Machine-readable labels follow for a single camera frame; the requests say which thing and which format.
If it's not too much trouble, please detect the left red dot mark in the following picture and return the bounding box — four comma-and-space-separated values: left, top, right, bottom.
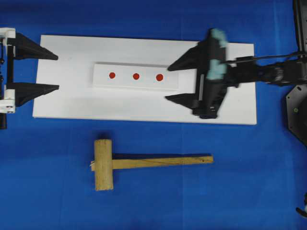
109, 72, 116, 79

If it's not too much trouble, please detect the red dot mark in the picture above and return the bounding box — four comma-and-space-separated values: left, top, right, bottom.
109, 72, 116, 79
156, 74, 164, 81
132, 73, 140, 80

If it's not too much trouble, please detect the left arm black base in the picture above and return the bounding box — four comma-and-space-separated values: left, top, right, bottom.
0, 113, 7, 130

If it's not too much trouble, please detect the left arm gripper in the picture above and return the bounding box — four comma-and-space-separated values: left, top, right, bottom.
0, 27, 59, 114

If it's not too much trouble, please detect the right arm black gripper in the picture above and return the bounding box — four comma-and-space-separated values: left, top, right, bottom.
165, 29, 234, 119

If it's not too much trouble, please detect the right red dot mark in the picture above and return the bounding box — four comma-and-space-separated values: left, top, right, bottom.
156, 74, 164, 81

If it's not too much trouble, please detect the right wrist camera teal foam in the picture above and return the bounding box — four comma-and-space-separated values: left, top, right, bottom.
206, 28, 228, 81

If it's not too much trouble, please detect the middle red dot mark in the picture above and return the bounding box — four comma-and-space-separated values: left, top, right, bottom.
132, 73, 140, 80

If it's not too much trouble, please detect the black clip bottom right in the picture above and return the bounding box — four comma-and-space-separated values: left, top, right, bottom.
295, 193, 307, 218

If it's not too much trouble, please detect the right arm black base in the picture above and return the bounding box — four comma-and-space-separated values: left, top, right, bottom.
286, 0, 307, 145

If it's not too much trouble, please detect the large white foam board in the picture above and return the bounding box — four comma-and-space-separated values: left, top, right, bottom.
32, 34, 258, 126

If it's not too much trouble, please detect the wooden mallet hammer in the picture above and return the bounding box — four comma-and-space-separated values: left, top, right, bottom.
90, 139, 214, 191

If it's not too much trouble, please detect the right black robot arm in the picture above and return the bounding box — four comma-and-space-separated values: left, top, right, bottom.
165, 28, 307, 119

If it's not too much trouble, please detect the small white raised block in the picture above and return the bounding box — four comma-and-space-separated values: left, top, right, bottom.
93, 62, 179, 92

